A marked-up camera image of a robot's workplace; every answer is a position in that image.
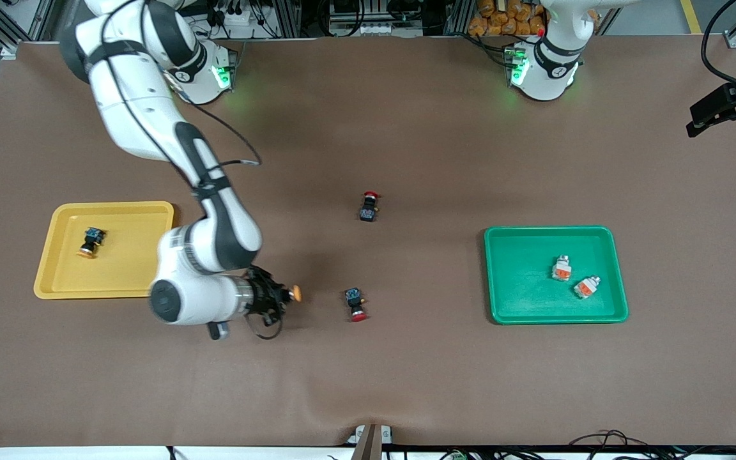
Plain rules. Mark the red mushroom pushbutton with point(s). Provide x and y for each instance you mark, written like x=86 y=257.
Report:
x=368 y=209
x=355 y=300

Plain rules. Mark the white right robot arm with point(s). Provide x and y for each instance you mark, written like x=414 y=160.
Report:
x=144 y=108

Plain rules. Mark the green plastic tray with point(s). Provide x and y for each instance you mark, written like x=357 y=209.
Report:
x=521 y=281

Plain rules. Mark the yellow plastic tray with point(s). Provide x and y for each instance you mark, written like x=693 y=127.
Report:
x=125 y=268

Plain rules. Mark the pile of orange objects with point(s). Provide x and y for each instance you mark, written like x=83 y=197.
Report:
x=502 y=19

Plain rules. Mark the grey bracket with brown post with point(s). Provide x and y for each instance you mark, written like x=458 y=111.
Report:
x=371 y=444

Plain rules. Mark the power strip with black plugs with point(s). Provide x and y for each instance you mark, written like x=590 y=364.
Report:
x=237 y=16

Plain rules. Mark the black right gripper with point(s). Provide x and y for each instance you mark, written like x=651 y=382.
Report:
x=260 y=296

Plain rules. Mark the yellow cap pushbutton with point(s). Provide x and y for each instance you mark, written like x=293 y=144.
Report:
x=91 y=241
x=296 y=293

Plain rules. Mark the white pushbutton with orange block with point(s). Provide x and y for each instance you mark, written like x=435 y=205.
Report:
x=561 y=268
x=587 y=287

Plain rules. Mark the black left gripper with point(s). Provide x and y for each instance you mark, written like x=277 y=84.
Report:
x=720 y=103

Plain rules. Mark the brown table mat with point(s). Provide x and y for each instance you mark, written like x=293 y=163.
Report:
x=368 y=383

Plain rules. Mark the white power strip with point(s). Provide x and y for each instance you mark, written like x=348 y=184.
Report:
x=377 y=29

